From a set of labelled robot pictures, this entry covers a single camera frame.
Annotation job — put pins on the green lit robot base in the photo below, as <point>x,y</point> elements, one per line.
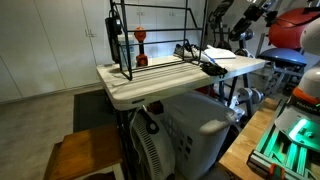
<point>289,147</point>

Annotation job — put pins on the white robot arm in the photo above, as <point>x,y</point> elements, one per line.
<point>310,37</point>

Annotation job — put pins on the black metal rack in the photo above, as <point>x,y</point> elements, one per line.
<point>165,25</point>

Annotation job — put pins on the white folding table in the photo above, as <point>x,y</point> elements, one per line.
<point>167,76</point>

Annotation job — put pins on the left grey sneaker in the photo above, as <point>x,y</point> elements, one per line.
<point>186,51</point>

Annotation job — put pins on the white laundry basket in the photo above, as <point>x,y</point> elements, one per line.
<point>197,125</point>

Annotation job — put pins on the white floor fan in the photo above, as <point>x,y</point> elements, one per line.
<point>153,147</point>

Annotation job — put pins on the white plastic container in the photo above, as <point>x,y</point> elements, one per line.
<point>125,62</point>

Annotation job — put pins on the orange power drill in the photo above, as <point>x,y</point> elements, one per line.
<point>141,58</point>

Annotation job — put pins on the white dustpan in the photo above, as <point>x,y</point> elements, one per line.
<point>218,53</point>

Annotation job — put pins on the black floor mat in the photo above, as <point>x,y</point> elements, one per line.
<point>92,109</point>

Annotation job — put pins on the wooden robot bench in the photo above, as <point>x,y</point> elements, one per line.
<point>233,162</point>

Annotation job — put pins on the wooden stool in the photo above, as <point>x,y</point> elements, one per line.
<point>93,154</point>

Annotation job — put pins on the blue balance trainer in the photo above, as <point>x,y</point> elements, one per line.
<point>283,56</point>

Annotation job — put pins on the red exercise ball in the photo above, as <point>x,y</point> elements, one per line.
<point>287,28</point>

